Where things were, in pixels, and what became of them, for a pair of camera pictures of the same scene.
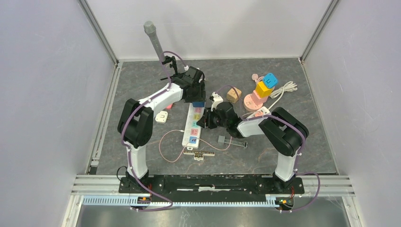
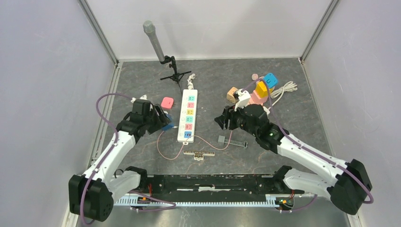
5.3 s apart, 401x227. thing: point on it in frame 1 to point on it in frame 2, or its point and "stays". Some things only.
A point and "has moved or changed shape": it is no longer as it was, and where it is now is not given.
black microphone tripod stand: x=172 y=58 stays
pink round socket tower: x=252 y=102 stays
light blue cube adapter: x=269 y=80 stays
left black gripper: x=202 y=95 to x=161 y=120
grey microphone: x=150 y=28 stays
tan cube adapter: x=231 y=95 stays
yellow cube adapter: x=262 y=91 stays
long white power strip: x=191 y=135 has moved or changed shape
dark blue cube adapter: x=198 y=104 to x=170 y=126
